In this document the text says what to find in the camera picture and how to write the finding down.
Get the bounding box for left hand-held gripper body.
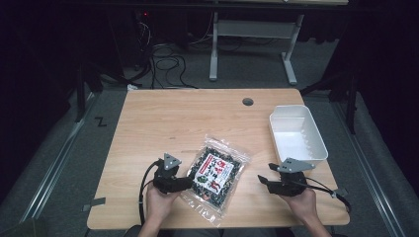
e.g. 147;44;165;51
152;152;183;195

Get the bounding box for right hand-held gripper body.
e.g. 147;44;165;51
267;157;316;198

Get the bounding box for clear packet of dark snack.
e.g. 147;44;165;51
180;133;252;228

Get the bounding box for person's left hand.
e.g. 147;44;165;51
145;182;181;225

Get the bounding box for person's right hand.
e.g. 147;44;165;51
279;187;319;225

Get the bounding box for white plastic bin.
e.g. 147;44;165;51
268;104;330;168

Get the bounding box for black metal stand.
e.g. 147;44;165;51
74;61;142;123
298;70;361;135

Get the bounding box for dark computer tower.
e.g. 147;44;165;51
130;9;156;70

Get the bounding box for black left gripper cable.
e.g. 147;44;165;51
138;160;163;225

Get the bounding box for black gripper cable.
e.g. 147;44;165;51
304;177;353;213
138;160;163;225

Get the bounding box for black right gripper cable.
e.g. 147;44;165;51
304;177;353;213

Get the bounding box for grey metal floor rail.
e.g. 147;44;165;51
19;91;97;225
329;98;409;237

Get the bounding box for black cables on floor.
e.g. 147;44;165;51
148;41;200;90

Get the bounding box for white metal desk frame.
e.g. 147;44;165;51
209;11;305;86

